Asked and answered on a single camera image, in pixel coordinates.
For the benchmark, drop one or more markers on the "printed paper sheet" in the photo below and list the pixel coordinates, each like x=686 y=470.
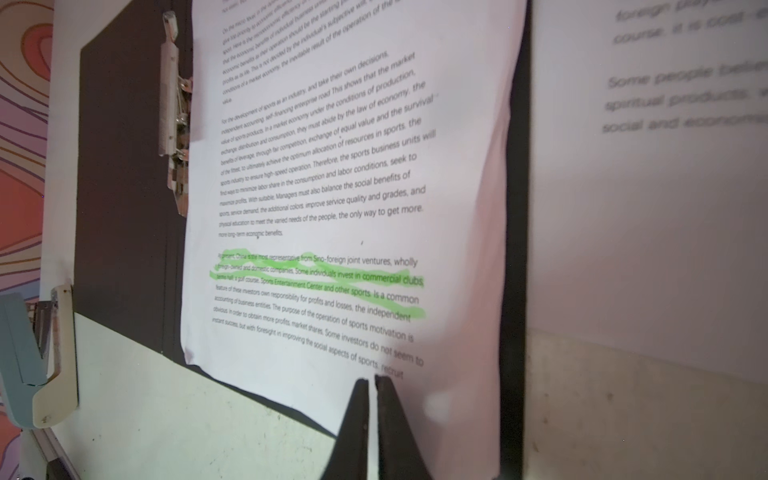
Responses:
x=347 y=211
x=649 y=179

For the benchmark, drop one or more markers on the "light blue stapler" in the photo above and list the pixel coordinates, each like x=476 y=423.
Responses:
x=39 y=380

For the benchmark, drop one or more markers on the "blue folder with black inside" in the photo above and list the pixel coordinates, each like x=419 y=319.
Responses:
x=129 y=242

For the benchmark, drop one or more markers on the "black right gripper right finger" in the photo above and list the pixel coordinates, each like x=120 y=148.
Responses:
x=399 y=454

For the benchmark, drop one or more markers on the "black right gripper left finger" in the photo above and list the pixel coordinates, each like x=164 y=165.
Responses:
x=349 y=457

